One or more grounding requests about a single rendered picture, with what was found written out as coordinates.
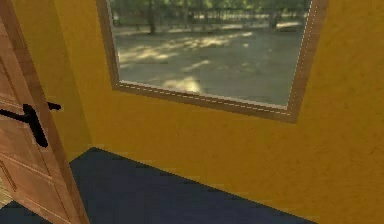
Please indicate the wooden framed window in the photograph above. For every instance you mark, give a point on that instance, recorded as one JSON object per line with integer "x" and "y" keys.
{"x": 213, "y": 56}

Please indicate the brown wooden room door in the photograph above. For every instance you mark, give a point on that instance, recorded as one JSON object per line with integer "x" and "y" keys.
{"x": 23, "y": 166}

